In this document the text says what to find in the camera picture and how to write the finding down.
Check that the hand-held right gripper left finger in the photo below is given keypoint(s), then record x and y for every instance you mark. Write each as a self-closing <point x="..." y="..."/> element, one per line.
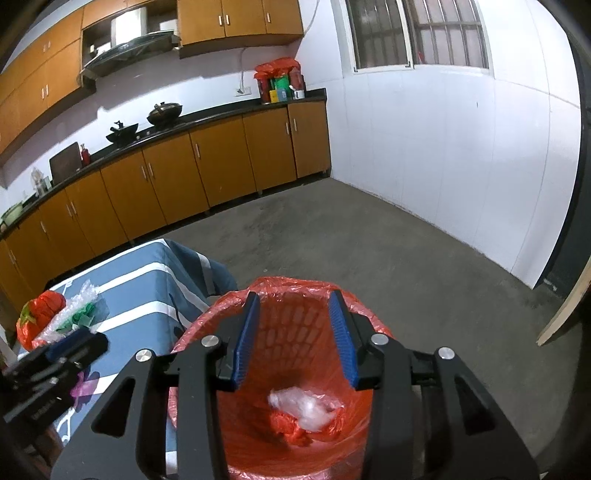
<point x="244" y="344"/>

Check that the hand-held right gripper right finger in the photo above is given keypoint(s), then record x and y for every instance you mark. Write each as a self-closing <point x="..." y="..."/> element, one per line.
<point x="344" y="344"/>

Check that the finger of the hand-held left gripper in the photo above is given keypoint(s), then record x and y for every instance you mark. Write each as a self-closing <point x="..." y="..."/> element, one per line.
<point x="69" y="341"/>
<point x="90" y="348"/>

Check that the green plastic bag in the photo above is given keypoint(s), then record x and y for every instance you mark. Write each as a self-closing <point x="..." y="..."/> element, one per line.
<point x="87" y="314"/>

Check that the clear bubble wrap sheet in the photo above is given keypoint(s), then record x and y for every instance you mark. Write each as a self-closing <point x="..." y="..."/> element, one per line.
<point x="81" y="294"/>

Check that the red-lined waste basket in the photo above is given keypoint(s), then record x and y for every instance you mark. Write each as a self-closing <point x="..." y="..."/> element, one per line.
<point x="295" y="332"/>

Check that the pink plastic scrap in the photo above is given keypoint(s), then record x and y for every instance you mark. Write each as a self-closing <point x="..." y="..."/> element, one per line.
<point x="85" y="387"/>

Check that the orange plastic bag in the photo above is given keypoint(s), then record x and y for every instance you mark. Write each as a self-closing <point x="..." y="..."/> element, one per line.
<point x="39" y="314"/>

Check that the crumpled clear plastic wrap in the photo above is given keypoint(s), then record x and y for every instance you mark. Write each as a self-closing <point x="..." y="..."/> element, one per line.
<point x="304" y="406"/>

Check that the blue striped tablecloth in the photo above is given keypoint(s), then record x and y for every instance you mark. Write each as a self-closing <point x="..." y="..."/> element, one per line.
<point x="138" y="286"/>

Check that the green enamel basin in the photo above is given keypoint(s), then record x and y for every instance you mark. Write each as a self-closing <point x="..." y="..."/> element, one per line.
<point x="11" y="213"/>

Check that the glass jar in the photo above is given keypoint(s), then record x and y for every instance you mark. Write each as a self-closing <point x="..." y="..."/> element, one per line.
<point x="40" y="180"/>

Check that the brown cutting board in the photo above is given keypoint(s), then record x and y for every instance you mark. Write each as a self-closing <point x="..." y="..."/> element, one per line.
<point x="64" y="164"/>

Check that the orange base cabinets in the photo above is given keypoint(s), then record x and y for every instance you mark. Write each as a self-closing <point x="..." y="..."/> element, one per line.
<point x="171" y="175"/>

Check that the red bottle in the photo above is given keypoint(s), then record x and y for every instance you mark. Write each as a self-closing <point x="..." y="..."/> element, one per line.
<point x="85" y="157"/>

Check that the black wok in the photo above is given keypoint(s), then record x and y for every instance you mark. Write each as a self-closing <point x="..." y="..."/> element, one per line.
<point x="122" y="134"/>

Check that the wooden plank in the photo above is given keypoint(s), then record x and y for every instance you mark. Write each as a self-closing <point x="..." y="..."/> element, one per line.
<point x="561" y="318"/>

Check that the black kitchen countertop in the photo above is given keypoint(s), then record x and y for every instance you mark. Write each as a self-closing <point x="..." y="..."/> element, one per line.
<point x="217" y="112"/>

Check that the black pot with lid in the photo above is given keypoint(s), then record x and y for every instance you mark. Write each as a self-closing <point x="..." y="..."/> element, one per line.
<point x="164" y="113"/>

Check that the yellow box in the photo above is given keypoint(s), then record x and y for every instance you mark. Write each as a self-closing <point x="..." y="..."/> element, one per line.
<point x="274" y="96"/>

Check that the green box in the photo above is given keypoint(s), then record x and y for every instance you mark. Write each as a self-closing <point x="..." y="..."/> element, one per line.
<point x="280" y="85"/>

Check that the red plastic bag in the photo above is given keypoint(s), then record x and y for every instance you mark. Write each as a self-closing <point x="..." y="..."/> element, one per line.
<point x="277" y="68"/>

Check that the range hood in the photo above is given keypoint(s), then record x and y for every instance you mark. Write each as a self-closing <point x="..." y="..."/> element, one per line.
<point x="134" y="46"/>

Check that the barred window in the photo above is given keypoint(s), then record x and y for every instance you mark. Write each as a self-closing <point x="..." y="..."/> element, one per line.
<point x="415" y="32"/>

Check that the dark door frame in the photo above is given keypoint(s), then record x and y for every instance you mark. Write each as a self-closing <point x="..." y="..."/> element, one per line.
<point x="565" y="240"/>

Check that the white wall socket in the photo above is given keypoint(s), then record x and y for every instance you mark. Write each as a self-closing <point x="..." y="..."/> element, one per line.
<point x="242" y="91"/>

